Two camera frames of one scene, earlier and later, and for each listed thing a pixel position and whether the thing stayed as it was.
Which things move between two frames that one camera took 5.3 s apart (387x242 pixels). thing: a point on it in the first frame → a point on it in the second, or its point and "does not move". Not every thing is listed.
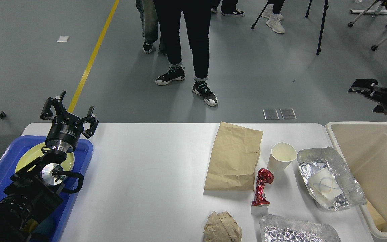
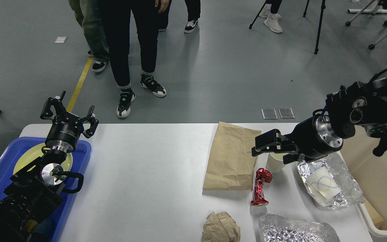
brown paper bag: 233,157 does not move
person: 171,15 → 117,15
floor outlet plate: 272,114 does not move
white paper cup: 282,155 does not move
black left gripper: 67,129 does not move
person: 147,11 → 88,13
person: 228,7 → 194,7
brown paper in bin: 378,219 does not move
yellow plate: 32,153 does not move
